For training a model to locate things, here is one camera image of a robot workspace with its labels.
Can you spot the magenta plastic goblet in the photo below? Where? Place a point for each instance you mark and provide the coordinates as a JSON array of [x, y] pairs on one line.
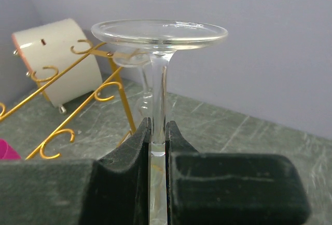
[[7, 152]]

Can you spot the gold wire wine glass rack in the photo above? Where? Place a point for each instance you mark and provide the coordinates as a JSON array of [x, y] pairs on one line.
[[71, 88]]

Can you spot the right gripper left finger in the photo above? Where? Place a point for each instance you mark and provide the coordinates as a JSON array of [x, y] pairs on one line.
[[111, 190]]

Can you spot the clear flute wine glass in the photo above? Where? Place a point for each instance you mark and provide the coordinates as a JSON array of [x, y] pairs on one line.
[[161, 39]]

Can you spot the cream round drawer box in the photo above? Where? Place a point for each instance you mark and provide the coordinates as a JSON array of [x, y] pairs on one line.
[[50, 45]]

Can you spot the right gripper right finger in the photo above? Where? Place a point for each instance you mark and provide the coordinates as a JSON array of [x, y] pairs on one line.
[[231, 188]]

